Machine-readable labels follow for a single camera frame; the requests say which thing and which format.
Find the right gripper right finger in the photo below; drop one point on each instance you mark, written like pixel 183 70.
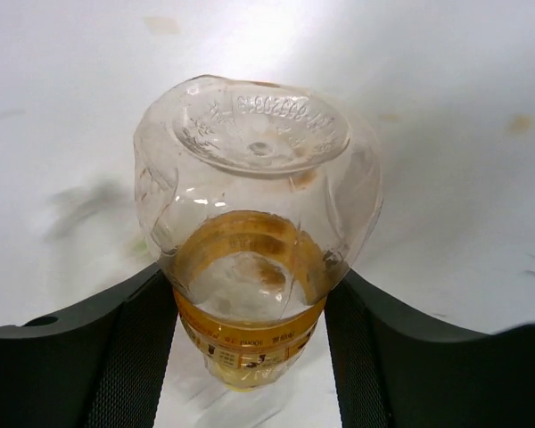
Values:
pixel 395 366

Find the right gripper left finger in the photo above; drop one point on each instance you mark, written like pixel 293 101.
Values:
pixel 98 363

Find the small yellow-cap clear bottle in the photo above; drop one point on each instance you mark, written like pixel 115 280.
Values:
pixel 255 200

